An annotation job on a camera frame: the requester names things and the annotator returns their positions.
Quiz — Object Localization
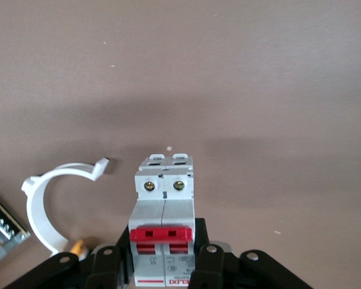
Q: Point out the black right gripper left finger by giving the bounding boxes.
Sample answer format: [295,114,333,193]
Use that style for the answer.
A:
[1,225,132,289]

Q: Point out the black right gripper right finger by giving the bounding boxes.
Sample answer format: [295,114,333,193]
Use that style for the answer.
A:
[191,217,315,289]

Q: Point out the white red circuit breaker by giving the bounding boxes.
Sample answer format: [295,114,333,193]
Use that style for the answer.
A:
[128,153,196,288]

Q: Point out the metal mesh power supply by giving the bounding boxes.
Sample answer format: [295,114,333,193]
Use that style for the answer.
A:
[0,179,31,270]

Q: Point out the small white half-ring clamp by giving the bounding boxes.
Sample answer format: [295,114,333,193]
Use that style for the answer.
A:
[20,157,111,258]

